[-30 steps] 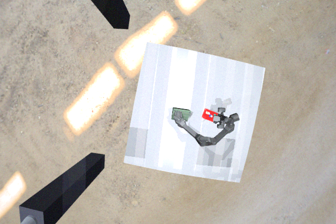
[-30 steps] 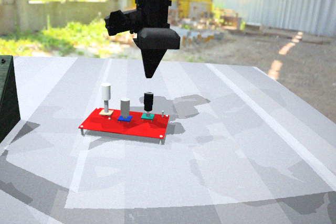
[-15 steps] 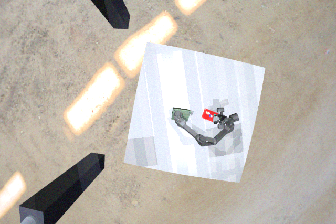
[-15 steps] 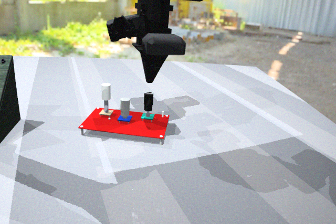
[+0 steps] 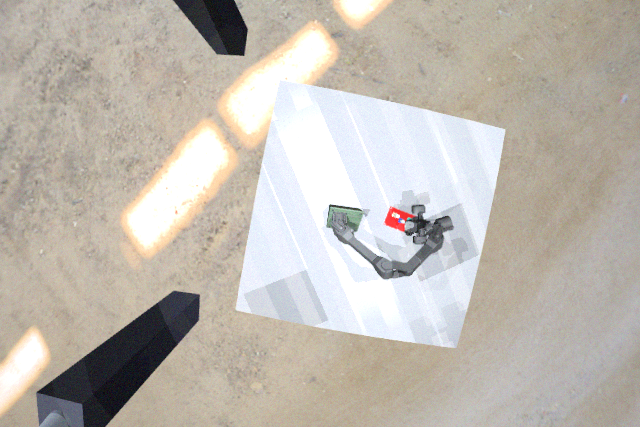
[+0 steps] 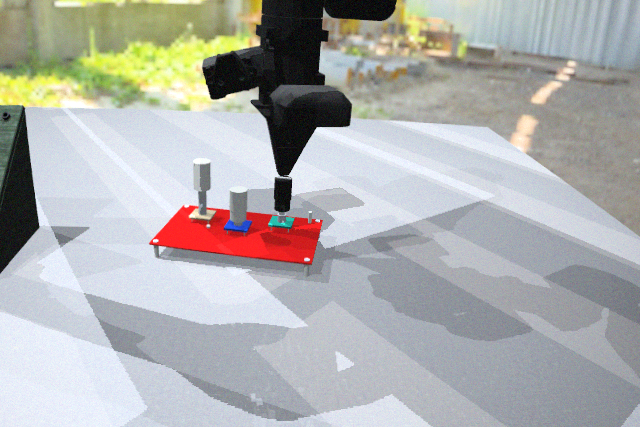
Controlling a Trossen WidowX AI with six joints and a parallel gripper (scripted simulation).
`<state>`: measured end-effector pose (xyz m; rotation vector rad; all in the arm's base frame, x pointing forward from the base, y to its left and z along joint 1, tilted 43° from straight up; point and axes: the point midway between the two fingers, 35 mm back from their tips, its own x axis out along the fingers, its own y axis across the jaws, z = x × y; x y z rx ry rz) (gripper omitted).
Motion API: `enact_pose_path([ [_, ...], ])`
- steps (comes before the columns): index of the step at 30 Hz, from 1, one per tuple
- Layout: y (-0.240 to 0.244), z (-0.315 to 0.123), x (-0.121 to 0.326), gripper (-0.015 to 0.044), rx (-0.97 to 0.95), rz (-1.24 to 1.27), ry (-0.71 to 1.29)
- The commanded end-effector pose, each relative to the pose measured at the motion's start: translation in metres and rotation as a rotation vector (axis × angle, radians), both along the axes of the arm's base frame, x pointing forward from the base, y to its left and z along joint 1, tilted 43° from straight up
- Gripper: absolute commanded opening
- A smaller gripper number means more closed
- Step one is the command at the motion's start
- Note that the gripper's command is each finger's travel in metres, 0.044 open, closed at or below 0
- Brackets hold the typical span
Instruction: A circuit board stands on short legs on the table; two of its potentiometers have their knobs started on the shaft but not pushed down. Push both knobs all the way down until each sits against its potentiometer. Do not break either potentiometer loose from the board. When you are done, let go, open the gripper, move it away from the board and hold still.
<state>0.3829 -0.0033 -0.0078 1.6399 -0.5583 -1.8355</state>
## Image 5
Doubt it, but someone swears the red circuit board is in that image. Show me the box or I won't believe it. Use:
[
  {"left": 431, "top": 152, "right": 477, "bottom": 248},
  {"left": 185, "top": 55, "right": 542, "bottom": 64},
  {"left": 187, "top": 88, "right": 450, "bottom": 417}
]
[{"left": 383, "top": 207, "right": 415, "bottom": 231}]

